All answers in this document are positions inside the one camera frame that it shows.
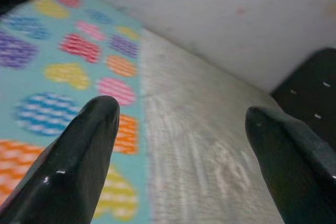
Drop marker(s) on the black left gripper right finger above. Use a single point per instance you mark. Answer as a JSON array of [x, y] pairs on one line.
[[302, 182]]

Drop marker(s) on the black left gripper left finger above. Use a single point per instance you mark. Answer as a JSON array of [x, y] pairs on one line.
[[60, 182]]

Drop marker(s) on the black tufted headboard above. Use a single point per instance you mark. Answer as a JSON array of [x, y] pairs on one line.
[[309, 85]]

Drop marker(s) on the teal blanket with colourful shapes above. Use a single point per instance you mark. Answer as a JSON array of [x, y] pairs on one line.
[[26, 82]]

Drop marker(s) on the white quilted mattress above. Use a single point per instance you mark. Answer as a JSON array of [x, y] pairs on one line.
[[197, 129]]

